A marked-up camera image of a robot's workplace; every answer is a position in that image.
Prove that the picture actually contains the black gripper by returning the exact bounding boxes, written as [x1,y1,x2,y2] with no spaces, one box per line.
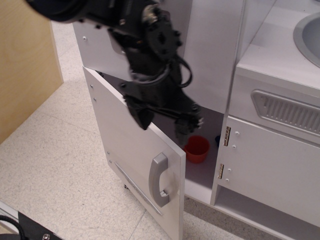
[119,76,203,145]

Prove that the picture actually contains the grey fridge door handle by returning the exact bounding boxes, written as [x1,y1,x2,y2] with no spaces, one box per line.
[148,153,170,208]

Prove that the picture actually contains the white low fridge door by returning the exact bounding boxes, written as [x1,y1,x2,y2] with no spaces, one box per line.
[83,68,186,240]

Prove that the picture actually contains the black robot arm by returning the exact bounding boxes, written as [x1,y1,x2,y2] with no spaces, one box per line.
[28,0,203,145]

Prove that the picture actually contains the white toy fridge cabinet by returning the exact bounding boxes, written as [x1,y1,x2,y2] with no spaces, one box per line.
[73,0,245,204]

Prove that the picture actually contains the orange toy cup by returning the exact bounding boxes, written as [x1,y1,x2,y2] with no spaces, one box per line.
[183,135,210,164]

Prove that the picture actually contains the blue toy object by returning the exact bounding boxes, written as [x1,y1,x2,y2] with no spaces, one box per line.
[215,135,221,147]

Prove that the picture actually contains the upper brass hinge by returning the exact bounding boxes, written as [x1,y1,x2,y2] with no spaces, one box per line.
[223,126,231,147]

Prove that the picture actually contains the brass hinge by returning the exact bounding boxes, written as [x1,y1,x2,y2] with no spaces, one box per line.
[217,163,224,179]
[223,126,231,147]

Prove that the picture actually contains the lower brass hinge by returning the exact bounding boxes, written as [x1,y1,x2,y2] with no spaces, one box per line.
[217,163,224,179]

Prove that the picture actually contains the white toy kitchen counter unit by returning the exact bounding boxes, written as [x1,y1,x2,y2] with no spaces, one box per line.
[211,0,320,240]

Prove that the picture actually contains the white oven cabinet door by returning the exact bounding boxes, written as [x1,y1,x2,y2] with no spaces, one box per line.
[217,117,320,226]

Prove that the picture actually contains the grey vent grille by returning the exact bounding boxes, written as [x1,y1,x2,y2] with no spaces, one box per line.
[250,89,320,135]

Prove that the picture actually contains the plywood panel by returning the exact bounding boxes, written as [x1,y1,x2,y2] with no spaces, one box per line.
[0,0,63,142]

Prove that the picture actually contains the grey toy sink basin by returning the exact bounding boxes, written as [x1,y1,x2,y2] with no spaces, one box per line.
[293,12,320,68]

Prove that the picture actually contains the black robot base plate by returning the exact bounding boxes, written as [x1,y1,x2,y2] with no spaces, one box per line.
[0,211,61,240]

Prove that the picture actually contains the aluminium frame rail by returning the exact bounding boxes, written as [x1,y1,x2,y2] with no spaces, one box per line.
[0,201,19,222]

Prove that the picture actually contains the black braided cable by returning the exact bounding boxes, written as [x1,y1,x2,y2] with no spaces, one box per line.
[0,214,26,240]

